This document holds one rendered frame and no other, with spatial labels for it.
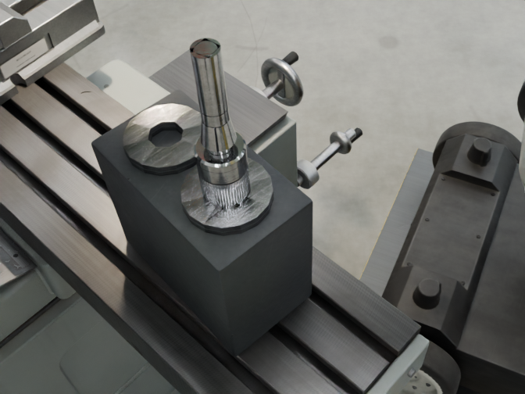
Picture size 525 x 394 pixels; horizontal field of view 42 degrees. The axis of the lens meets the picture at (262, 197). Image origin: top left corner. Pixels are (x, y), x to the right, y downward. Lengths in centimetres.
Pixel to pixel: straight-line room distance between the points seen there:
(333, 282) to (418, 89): 168
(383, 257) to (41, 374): 75
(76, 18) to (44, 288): 42
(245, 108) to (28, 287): 52
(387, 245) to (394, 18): 137
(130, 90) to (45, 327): 43
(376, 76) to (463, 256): 127
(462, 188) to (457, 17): 144
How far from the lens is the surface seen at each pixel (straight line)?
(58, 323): 114
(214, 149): 59
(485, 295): 131
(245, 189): 64
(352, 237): 203
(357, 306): 82
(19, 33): 110
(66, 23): 115
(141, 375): 145
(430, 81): 249
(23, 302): 107
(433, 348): 122
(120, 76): 127
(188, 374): 79
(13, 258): 101
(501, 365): 126
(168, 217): 67
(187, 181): 67
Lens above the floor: 168
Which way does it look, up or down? 52 degrees down
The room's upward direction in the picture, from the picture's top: 5 degrees counter-clockwise
